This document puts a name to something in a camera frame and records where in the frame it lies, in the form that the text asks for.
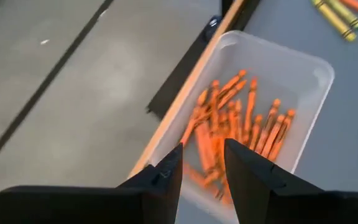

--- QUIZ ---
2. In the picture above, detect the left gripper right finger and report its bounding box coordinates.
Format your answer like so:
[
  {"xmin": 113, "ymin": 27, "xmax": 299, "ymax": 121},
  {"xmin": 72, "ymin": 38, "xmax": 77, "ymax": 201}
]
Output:
[{"xmin": 224, "ymin": 138, "xmax": 358, "ymax": 224}]

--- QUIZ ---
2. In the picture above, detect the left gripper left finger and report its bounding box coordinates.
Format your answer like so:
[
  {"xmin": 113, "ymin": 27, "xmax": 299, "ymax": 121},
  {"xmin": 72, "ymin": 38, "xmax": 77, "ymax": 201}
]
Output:
[{"xmin": 0, "ymin": 142, "xmax": 184, "ymax": 224}]

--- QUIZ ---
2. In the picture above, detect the clear plastic bin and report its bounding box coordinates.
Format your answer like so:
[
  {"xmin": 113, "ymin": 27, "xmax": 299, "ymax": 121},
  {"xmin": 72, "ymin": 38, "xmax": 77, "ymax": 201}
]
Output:
[{"xmin": 128, "ymin": 30, "xmax": 336, "ymax": 224}]

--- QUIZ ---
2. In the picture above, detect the black table clamp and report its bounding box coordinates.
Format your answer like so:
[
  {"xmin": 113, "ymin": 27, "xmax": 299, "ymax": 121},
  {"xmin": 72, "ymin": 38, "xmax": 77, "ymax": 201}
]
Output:
[{"xmin": 203, "ymin": 14, "xmax": 225, "ymax": 42}]

